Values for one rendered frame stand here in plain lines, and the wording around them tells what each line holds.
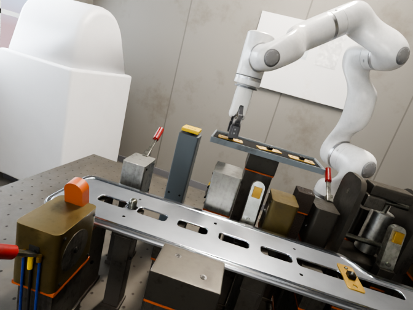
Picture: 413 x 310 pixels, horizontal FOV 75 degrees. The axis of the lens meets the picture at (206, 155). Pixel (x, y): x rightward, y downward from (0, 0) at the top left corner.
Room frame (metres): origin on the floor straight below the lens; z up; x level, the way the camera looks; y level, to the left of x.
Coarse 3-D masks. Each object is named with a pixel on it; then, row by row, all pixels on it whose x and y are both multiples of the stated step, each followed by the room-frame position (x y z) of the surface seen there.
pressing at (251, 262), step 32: (64, 192) 0.56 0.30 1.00; (96, 192) 0.60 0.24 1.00; (128, 192) 0.64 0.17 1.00; (96, 224) 0.49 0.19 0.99; (128, 224) 0.50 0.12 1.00; (160, 224) 0.54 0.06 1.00; (192, 224) 0.58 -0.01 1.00; (224, 224) 0.61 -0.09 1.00; (224, 256) 0.48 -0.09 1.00; (256, 256) 0.51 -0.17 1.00; (320, 256) 0.58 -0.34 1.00; (288, 288) 0.45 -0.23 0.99; (320, 288) 0.47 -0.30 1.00
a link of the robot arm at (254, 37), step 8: (248, 32) 0.88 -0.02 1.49; (256, 32) 0.85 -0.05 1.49; (264, 32) 0.85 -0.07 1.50; (248, 40) 0.86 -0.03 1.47; (256, 40) 0.85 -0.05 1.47; (264, 40) 0.85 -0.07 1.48; (272, 40) 0.87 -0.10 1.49; (248, 48) 0.85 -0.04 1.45; (248, 56) 0.84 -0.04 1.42; (240, 64) 0.87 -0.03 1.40; (248, 64) 0.84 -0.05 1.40; (240, 72) 0.86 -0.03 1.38; (248, 72) 0.85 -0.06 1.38; (256, 72) 0.85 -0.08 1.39
